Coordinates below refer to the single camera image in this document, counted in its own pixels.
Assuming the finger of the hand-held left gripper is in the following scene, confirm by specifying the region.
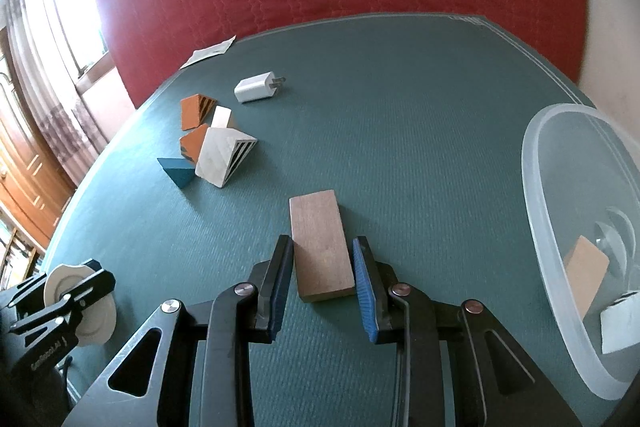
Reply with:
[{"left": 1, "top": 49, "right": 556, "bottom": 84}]
[
  {"left": 10, "top": 302, "right": 83, "bottom": 335},
  {"left": 7, "top": 259, "right": 115, "bottom": 308}
]

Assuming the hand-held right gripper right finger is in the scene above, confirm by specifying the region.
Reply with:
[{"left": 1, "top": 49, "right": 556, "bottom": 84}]
[{"left": 352, "top": 235, "right": 583, "bottom": 427}]

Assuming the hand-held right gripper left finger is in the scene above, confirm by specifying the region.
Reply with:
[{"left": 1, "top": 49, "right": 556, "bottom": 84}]
[{"left": 60, "top": 234, "right": 295, "bottom": 427}]

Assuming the small white plate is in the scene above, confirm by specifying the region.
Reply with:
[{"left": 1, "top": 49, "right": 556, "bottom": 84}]
[{"left": 44, "top": 263, "right": 118, "bottom": 348}]

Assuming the brown wooden rectangular block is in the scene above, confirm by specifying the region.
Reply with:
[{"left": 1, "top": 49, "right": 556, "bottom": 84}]
[{"left": 289, "top": 189, "right": 357, "bottom": 304}]

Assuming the large white striped triangular block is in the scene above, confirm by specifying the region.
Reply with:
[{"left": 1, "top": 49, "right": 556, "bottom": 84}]
[{"left": 195, "top": 126, "right": 258, "bottom": 189}]

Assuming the blue triangular block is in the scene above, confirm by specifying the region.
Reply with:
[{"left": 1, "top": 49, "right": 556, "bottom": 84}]
[{"left": 156, "top": 157, "right": 196, "bottom": 191}]

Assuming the clear plastic bowl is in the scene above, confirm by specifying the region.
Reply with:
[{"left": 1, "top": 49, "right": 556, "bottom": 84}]
[{"left": 521, "top": 103, "right": 640, "bottom": 400}]

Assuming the wooden wardrobe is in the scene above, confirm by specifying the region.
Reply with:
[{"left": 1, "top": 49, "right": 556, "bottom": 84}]
[{"left": 0, "top": 27, "right": 76, "bottom": 253}]

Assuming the small white triangular block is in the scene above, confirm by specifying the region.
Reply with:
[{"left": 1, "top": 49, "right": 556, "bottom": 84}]
[{"left": 210, "top": 105, "right": 235, "bottom": 129}]

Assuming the orange striped triangular block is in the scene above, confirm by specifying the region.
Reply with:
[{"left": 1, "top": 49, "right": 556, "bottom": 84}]
[{"left": 180, "top": 94, "right": 217, "bottom": 131}]

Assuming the white charger plug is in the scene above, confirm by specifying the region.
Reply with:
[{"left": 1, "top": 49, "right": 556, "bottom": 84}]
[{"left": 234, "top": 72, "right": 287, "bottom": 104}]

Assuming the patterned curtain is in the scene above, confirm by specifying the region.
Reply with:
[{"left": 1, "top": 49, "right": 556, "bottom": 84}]
[{"left": 0, "top": 0, "right": 108, "bottom": 188}]

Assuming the light wooden block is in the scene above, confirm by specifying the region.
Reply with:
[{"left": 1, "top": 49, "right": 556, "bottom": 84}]
[{"left": 562, "top": 235, "right": 611, "bottom": 320}]

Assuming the white paper slip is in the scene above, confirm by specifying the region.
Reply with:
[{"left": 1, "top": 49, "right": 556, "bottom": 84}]
[{"left": 180, "top": 36, "right": 237, "bottom": 69}]

